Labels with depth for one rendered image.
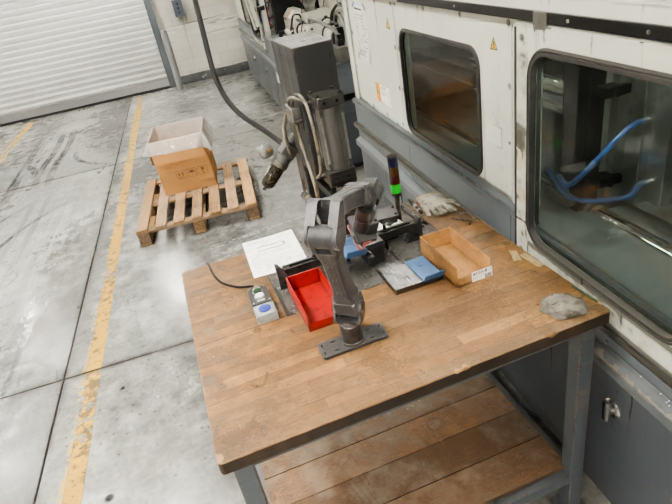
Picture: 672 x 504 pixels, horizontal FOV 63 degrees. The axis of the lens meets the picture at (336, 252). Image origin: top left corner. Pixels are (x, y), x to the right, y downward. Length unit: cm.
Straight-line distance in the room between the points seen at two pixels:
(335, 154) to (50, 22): 949
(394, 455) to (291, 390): 78
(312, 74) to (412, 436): 138
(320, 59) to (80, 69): 941
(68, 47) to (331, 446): 953
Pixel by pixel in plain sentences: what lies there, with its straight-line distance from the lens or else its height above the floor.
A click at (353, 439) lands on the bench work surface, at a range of 226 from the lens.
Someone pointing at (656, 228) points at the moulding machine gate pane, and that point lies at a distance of 151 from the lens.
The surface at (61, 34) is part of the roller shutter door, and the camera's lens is 1097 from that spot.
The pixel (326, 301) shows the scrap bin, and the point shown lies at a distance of 178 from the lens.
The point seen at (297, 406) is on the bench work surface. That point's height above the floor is 90.
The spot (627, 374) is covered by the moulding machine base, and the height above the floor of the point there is 70.
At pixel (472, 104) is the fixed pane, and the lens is 225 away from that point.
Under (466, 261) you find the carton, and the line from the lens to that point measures 188.
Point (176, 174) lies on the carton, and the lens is 512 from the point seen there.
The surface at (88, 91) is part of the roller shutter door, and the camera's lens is 1105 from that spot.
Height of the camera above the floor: 192
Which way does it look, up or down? 30 degrees down
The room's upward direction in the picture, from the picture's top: 11 degrees counter-clockwise
